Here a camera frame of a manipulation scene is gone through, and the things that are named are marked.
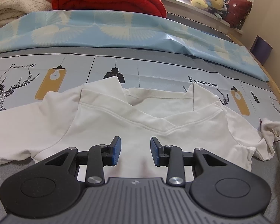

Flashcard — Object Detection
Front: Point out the white t-shirt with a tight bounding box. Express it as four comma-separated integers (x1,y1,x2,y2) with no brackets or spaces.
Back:
0,77,280,178

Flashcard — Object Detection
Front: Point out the grey patterned bed sheet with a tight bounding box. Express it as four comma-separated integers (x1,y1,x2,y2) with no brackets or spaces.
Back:
0,48,280,223

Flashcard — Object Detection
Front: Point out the purple box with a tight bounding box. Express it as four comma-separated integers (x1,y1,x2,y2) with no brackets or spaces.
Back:
250,36,273,65

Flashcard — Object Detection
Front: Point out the light blue patterned quilt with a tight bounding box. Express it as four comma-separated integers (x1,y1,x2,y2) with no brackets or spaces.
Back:
0,10,268,81

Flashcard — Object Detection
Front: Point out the yellow plush toy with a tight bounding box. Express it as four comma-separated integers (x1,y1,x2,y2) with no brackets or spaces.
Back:
209,0,224,10

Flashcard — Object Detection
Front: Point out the wooden bed frame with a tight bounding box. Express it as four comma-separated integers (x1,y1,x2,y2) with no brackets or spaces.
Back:
228,33,280,122

